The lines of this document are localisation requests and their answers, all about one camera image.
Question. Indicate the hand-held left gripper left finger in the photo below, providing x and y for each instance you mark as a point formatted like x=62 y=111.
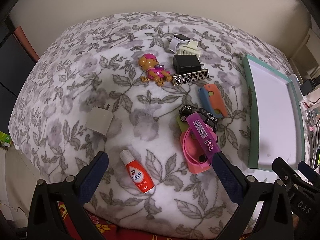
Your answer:
x=93 y=175

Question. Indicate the purple pen case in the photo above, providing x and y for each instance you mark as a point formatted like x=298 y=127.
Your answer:
x=203 y=135

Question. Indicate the patterned metal lighter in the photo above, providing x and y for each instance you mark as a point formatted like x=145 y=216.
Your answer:
x=190 y=78

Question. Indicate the green packet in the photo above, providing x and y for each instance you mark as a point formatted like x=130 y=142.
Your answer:
x=5 y=138

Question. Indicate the black toy car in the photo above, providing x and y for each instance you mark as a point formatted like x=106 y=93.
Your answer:
x=207 y=116

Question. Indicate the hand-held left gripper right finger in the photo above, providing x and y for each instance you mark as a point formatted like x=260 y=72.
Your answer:
x=227 y=177

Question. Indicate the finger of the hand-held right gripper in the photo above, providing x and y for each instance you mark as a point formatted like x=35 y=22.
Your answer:
x=285 y=170
x=306 y=168

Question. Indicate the cream plastic bracket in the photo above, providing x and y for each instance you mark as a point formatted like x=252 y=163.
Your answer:
x=191 y=45

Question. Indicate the red board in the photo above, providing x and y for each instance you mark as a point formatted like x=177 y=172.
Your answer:
x=25 y=42

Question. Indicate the floral grey white blanket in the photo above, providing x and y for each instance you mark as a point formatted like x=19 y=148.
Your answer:
x=125 y=55

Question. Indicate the pink wrist band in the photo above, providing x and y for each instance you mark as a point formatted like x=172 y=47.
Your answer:
x=186 y=145

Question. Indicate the white smartwatch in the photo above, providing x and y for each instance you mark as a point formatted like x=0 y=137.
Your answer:
x=172 y=46

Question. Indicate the dark furniture panel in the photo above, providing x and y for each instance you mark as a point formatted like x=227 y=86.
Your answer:
x=10 y=55

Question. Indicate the white charger adapter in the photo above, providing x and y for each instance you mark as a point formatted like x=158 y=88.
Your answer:
x=98 y=121

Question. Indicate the white power strip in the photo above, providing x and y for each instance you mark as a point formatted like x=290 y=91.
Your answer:
x=296 y=82

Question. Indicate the teal cardboard box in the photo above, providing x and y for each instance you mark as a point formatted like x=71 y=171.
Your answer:
x=275 y=110

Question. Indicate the red floral cloth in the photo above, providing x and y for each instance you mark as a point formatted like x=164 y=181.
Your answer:
x=100 y=227

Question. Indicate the yellow-green plastic piece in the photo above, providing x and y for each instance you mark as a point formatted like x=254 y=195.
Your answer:
x=180 y=125

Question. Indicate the black plugged-in charger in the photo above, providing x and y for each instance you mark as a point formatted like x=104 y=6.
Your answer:
x=307 y=87

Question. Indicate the black charger block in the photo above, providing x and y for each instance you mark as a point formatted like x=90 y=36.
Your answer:
x=186 y=63

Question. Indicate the orange stain remover bottle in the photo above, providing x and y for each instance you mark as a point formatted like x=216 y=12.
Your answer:
x=137 y=177

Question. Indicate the clear glass jar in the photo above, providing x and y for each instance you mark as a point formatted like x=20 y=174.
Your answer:
x=313 y=115

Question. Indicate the pink pup toy figure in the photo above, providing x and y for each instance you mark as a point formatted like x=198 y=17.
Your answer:
x=155 y=71

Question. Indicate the pink round holder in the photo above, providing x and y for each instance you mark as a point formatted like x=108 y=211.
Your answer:
x=197 y=167

